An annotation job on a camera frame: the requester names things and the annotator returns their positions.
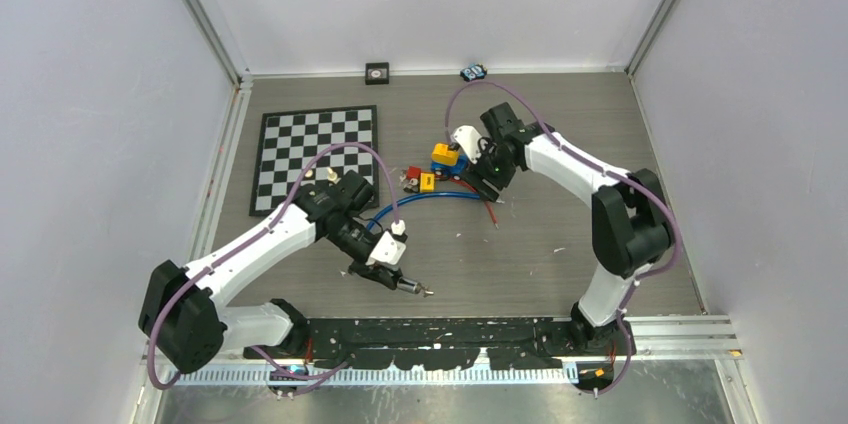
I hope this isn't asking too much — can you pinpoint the small blue toy car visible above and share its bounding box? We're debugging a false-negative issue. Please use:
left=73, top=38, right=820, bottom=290
left=459, top=63, right=488, bottom=82

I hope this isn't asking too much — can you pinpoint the red cable padlock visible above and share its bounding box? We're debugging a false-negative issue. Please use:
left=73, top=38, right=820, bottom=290
left=436, top=175, right=499, bottom=229

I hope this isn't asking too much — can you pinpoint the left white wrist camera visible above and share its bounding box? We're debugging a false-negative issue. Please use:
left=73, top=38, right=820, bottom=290
left=367, top=231, right=406, bottom=270

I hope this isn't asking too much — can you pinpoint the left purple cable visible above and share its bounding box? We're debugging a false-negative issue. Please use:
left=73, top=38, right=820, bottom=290
left=146, top=141, right=407, bottom=391

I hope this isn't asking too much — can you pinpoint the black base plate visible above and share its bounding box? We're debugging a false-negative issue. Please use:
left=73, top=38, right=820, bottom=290
left=244, top=317, right=635, bottom=371

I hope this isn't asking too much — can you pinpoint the purple cable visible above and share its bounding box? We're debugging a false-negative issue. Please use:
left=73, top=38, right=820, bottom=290
left=443, top=80, right=684, bottom=280
left=146, top=141, right=407, bottom=391

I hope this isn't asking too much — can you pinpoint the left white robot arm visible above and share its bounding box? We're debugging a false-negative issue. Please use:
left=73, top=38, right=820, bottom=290
left=139, top=171, right=424, bottom=375

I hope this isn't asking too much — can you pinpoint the blue yellow toy car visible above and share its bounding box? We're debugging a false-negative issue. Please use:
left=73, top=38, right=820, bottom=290
left=430, top=143, right=469, bottom=180

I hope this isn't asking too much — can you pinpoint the small black square box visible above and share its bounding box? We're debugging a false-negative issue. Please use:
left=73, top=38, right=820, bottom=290
left=364, top=62, right=390, bottom=85

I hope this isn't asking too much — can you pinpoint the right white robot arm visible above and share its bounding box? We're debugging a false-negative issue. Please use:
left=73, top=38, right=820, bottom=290
left=450, top=103, right=676, bottom=355

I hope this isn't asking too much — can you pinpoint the blue cable lock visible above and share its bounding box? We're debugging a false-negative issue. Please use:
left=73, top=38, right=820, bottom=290
left=366, top=191, right=488, bottom=298

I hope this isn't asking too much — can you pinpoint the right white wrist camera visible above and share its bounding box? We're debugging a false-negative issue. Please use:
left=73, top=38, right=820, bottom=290
left=451, top=125, right=491, bottom=164

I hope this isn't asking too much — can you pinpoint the black white chessboard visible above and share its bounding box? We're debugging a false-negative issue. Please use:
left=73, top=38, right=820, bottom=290
left=249, top=105, right=378, bottom=217

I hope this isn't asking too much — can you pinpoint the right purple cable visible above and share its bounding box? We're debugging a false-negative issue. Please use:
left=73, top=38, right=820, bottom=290
left=443, top=80, right=684, bottom=280

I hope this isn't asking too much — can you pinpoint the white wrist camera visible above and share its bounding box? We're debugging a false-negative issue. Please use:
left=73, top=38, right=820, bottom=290
left=451, top=125, right=491, bottom=164
left=367, top=231, right=406, bottom=270

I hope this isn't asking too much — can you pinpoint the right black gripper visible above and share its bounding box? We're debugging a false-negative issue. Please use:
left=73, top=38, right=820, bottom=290
left=459, top=136, right=518, bottom=203

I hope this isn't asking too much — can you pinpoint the yellow black padlock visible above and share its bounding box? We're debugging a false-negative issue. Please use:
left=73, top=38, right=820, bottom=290
left=418, top=172, right=438, bottom=193

